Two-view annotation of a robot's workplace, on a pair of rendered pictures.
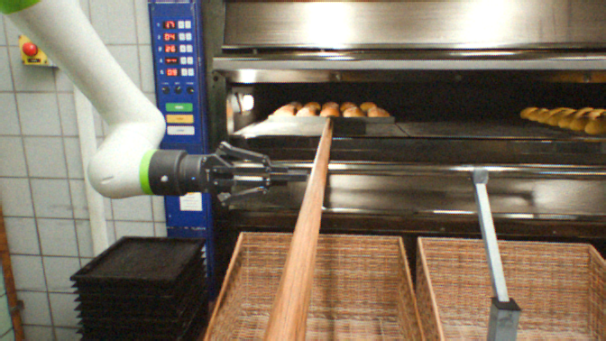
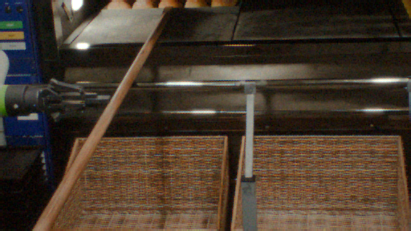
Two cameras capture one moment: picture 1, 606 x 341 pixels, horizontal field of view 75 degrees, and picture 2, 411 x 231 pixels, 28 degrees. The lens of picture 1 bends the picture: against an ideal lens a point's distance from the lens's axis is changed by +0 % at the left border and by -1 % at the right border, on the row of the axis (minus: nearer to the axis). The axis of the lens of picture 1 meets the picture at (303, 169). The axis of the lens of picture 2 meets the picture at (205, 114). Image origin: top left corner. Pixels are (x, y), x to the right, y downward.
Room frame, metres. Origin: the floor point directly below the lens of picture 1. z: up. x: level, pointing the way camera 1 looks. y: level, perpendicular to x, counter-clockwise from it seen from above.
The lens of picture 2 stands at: (-1.49, -0.36, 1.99)
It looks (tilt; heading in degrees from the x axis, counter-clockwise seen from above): 21 degrees down; 2
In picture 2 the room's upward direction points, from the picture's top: 3 degrees counter-clockwise
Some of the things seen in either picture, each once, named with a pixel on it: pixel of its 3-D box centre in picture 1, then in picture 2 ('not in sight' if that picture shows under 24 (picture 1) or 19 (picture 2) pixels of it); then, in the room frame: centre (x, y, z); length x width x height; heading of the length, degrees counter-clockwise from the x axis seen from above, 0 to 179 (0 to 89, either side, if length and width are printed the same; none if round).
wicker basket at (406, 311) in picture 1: (316, 308); (144, 200); (1.04, -0.04, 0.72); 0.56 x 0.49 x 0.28; 86
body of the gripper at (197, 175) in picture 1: (209, 173); (44, 100); (0.76, 0.18, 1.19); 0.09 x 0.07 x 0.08; 85
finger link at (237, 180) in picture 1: (243, 180); (67, 104); (0.76, 0.12, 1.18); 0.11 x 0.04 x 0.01; 85
